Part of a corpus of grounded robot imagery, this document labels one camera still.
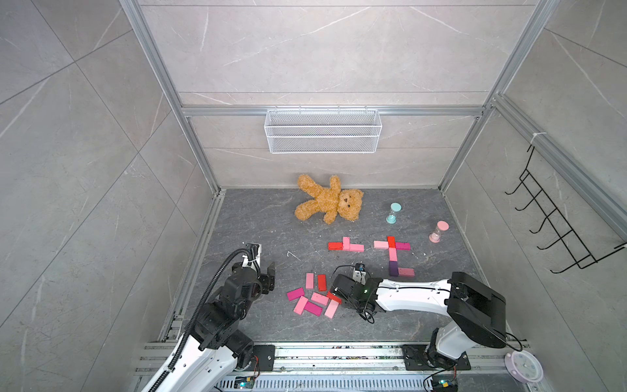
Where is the magenta block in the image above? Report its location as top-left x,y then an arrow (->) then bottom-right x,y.
304,302 -> 323,317
395,243 -> 411,251
287,287 -> 305,302

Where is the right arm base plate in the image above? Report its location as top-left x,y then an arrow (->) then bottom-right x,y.
401,345 -> 471,371

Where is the lilac round clock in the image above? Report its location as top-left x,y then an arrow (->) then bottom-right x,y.
505,351 -> 544,384

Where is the black wire hook rack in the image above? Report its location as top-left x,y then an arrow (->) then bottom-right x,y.
505,145 -> 626,274

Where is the pink sand timer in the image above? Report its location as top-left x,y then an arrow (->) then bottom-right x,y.
429,220 -> 450,243

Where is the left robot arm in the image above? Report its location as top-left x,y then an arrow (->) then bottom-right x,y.
144,263 -> 276,391

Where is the teal sand timer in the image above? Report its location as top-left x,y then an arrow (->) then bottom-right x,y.
386,203 -> 402,225

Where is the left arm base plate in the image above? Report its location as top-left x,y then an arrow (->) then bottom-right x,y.
238,345 -> 276,372

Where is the brown teddy bear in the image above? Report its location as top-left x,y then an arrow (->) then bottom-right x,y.
295,174 -> 364,225

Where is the left black cable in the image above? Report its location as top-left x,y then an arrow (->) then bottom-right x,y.
146,247 -> 256,392

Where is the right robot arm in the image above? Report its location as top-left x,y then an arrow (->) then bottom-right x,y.
329,269 -> 507,369

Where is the white wire mesh basket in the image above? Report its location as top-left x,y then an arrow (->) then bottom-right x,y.
264,109 -> 382,155

